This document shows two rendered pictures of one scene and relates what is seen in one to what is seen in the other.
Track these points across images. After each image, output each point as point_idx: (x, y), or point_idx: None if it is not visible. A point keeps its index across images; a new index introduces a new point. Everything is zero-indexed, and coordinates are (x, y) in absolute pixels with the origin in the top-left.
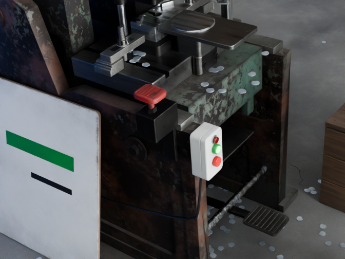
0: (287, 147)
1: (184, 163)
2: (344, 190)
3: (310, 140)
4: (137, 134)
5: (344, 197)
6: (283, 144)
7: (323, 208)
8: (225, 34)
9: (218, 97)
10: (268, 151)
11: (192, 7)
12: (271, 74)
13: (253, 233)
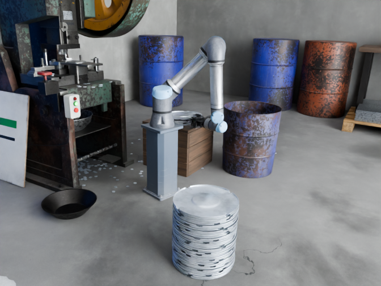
0: (136, 149)
1: (62, 113)
2: None
3: None
4: (44, 104)
5: None
6: (123, 130)
7: (144, 166)
8: (87, 63)
9: (85, 93)
10: (117, 134)
11: None
12: (115, 95)
13: (108, 173)
